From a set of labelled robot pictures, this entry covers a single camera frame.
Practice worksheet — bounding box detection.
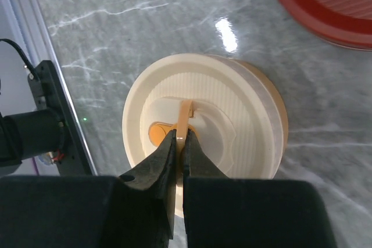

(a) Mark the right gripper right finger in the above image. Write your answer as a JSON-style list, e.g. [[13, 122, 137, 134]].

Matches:
[[183, 131, 337, 247]]

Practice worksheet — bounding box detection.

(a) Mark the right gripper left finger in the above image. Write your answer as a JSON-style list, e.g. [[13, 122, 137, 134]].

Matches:
[[1, 131, 176, 247]]

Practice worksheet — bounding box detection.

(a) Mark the cream round lid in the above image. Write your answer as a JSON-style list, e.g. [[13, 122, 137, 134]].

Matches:
[[121, 53, 284, 218]]

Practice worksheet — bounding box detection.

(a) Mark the cream white bowl container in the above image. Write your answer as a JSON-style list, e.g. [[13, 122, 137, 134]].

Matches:
[[232, 59, 289, 179]]

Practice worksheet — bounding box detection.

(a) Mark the red round lid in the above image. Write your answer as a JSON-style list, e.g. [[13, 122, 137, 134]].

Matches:
[[278, 0, 371, 51]]

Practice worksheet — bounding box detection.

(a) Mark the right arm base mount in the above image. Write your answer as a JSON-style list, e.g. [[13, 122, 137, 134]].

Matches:
[[28, 60, 97, 175]]

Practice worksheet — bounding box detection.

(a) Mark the aluminium mounting rail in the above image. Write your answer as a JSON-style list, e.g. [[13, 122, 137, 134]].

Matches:
[[0, 0, 98, 176]]

